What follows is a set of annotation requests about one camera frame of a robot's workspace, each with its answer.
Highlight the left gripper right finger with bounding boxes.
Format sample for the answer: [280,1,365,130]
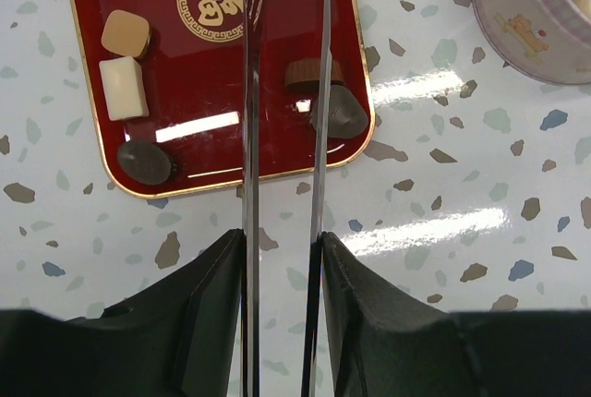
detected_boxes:
[321,233,590,396]

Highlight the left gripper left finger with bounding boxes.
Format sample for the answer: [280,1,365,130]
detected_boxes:
[1,229,244,396]

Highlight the metal tweezers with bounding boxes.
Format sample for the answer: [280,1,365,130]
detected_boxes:
[241,0,332,396]

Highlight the dark round chocolate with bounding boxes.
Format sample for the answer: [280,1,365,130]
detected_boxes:
[116,139,177,186]

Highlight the dark rounded triangle chocolate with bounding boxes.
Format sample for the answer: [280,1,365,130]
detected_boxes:
[327,84,369,139]

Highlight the white rectangular chocolate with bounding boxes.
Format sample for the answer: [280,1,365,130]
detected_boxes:
[99,56,149,121]

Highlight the brown cup chocolate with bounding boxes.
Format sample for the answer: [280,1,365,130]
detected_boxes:
[283,57,344,94]

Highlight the tan rounded square chocolate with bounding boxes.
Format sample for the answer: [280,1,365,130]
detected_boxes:
[101,9,151,58]

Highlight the red rectangular tray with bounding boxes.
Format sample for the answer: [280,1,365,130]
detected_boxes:
[70,0,375,199]

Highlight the round metal tin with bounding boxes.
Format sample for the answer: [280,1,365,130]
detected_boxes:
[473,0,590,85]

